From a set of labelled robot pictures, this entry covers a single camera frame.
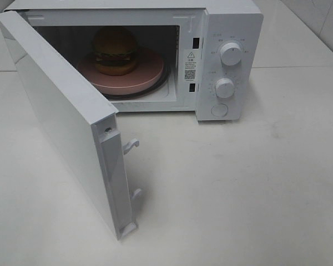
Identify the white microwave knob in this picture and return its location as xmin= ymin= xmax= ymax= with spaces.
xmin=219 ymin=40 xmax=243 ymax=66
xmin=215 ymin=78 xmax=235 ymax=99

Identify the pink round plate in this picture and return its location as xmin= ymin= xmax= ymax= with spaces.
xmin=77 ymin=48 xmax=165 ymax=96

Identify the lower white microwave knob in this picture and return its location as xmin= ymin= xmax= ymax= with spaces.
xmin=215 ymin=78 xmax=235 ymax=99

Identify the upper white microwave knob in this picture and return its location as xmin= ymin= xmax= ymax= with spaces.
xmin=219 ymin=40 xmax=243 ymax=66

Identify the round white door button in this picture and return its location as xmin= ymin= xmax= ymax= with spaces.
xmin=211 ymin=104 xmax=228 ymax=117

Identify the burger with lettuce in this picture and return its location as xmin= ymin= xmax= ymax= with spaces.
xmin=92 ymin=26 xmax=139 ymax=76

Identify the white warning label sticker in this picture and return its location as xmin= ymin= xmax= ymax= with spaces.
xmin=182 ymin=49 xmax=201 ymax=81

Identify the white microwave door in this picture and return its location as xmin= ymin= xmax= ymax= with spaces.
xmin=0 ymin=11 xmax=140 ymax=239

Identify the white microwave oven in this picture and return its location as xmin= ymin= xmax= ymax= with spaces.
xmin=3 ymin=1 xmax=263 ymax=121

